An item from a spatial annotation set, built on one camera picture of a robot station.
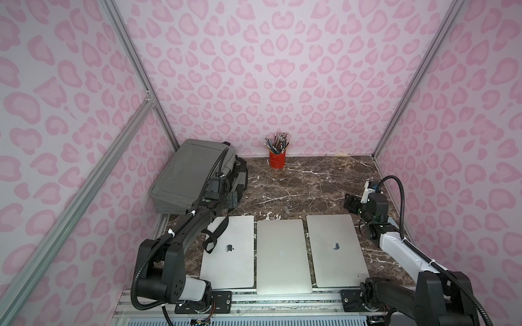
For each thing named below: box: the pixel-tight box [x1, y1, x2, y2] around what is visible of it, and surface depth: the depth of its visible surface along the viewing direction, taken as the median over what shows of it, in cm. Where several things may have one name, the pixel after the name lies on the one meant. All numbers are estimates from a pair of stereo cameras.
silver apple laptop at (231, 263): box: [199, 215, 255, 288], surface depth 85 cm
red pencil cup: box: [269, 150, 287, 170], surface depth 116 cm
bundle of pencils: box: [263, 132, 291, 155], surface depth 109 cm
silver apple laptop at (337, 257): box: [306, 214, 370, 288], surface depth 88 cm
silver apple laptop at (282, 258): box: [256, 219, 313, 296], surface depth 87 cm
